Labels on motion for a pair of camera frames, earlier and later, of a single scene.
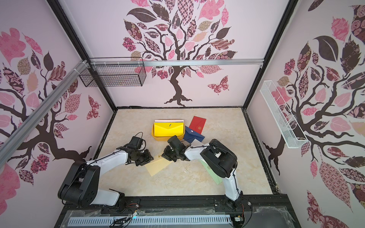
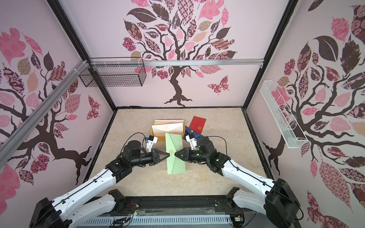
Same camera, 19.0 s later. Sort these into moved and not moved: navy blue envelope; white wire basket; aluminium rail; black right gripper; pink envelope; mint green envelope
Moved: black right gripper; mint green envelope
Not moved: white wire basket; aluminium rail; navy blue envelope; pink envelope
